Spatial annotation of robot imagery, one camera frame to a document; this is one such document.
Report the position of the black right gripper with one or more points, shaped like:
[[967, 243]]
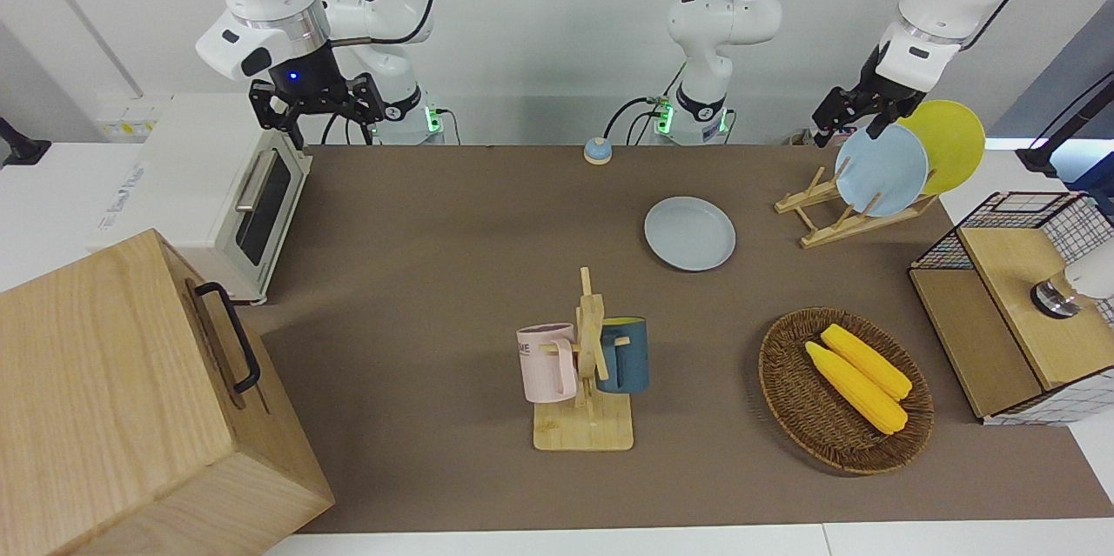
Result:
[[309, 86]]

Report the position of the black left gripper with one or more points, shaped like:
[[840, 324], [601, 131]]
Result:
[[883, 90]]

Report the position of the light blue plate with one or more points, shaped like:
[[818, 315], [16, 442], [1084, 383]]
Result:
[[881, 171]]

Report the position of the yellow plate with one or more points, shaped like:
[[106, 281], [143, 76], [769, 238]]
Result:
[[953, 143]]

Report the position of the wooden plate rack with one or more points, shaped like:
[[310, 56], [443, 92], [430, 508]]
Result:
[[827, 230]]

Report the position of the gray plate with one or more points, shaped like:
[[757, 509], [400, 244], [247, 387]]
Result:
[[689, 233]]

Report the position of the white toaster oven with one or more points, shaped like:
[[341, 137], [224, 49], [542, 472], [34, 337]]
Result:
[[191, 182]]

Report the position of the white socket with yellow label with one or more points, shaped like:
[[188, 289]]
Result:
[[126, 128]]

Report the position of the brown table mat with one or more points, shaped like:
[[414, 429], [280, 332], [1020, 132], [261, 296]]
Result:
[[435, 278]]

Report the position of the yellow corn cob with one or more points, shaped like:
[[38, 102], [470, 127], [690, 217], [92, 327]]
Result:
[[857, 389], [870, 362]]

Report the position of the small blue and tan bell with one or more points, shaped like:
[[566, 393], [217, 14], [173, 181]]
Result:
[[597, 151]]

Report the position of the brown wicker basket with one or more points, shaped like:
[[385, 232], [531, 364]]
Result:
[[809, 408]]

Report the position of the dark blue mug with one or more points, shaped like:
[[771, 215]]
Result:
[[628, 360]]

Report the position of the pink mug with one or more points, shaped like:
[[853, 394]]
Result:
[[544, 365]]

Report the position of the wooden mug tree stand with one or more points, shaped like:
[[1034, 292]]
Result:
[[585, 430]]

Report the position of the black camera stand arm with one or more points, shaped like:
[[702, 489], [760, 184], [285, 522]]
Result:
[[1057, 143]]

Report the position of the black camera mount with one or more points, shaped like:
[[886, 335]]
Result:
[[19, 147]]

